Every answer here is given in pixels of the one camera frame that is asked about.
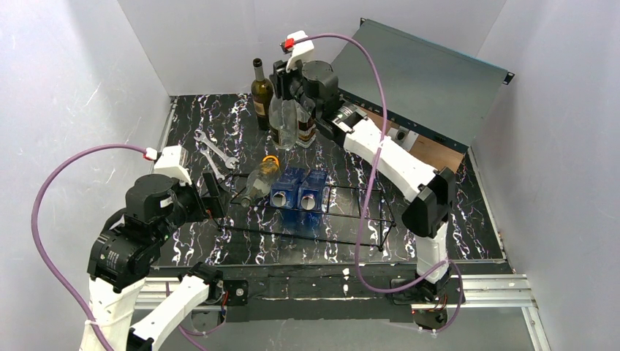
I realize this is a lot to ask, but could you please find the dark green wine bottle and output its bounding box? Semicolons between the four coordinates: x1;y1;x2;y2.
251;58;273;131

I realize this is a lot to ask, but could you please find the tall clear glass bottle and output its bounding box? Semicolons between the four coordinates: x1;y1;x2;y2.
268;95;298;150

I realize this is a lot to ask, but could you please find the square whisky bottle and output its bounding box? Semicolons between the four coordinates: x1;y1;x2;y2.
297;113;316;148

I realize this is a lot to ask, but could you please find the clear bottle with dark label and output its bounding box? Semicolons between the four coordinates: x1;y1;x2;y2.
241;162;281;208

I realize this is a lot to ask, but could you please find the black wire wine rack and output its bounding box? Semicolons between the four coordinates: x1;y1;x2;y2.
213;173;367;246

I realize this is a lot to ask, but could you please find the blue square bottle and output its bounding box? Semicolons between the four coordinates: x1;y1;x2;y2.
269;167;306;227
297;170;328;228

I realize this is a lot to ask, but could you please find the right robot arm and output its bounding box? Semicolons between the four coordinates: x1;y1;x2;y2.
270;60;456;300

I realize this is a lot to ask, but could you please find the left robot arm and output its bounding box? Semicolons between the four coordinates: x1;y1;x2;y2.
80;173;227;350

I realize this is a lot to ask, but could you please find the grey rack server unit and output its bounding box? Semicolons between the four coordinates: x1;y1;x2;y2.
353;19;514;154

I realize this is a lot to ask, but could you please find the silver open-end wrench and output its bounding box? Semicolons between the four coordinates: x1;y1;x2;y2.
194;130;239;170

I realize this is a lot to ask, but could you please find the yellow tape measure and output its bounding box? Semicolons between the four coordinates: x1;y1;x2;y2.
262;155;279;166

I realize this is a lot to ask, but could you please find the wooden board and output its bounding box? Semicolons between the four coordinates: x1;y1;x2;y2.
387;121;465;173

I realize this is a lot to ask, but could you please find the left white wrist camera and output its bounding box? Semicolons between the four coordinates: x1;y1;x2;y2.
144;146;192;186

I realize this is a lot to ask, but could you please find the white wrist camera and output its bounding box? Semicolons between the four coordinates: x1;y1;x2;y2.
144;146;192;186
281;30;314;72

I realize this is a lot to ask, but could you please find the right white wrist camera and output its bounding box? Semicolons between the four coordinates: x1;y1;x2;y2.
281;30;314;72

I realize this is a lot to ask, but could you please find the metal bracket on board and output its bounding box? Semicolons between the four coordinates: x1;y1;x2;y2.
390;126;419;152

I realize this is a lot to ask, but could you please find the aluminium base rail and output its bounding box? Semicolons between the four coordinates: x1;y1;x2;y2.
133;273;539;311

